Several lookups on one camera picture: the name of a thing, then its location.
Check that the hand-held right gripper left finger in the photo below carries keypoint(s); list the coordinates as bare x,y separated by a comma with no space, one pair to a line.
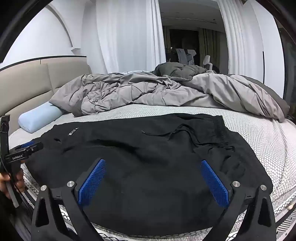
92,180

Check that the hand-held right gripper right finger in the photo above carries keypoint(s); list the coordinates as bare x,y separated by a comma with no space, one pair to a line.
214,183

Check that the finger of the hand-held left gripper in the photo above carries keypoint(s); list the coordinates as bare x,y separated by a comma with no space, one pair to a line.
24,146
23,154

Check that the black pants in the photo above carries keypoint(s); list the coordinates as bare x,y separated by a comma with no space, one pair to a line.
143,166

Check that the person's left hand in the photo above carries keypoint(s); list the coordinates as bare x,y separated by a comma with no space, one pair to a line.
4,183

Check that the light blue pillow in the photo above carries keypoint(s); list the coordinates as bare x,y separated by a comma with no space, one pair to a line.
39,117

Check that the beige padded headboard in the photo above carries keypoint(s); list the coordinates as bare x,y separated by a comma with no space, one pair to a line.
34,88

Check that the bed with white patterned sheet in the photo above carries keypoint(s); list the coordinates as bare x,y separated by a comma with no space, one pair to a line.
254,134

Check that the grey duvet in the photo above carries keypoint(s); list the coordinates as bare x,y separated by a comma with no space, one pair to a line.
138,92

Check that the dark grey blanket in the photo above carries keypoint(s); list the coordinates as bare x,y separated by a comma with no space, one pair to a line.
178,69

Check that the white chair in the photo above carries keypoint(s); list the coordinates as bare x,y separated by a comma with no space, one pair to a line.
207,62

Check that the chair with draped clothes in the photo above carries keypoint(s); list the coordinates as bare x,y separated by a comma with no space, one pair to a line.
185,56

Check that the olive curtain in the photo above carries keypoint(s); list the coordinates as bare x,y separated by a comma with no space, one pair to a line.
209,46

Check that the white curtain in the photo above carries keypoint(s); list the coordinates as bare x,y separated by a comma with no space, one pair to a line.
124,34
238,39

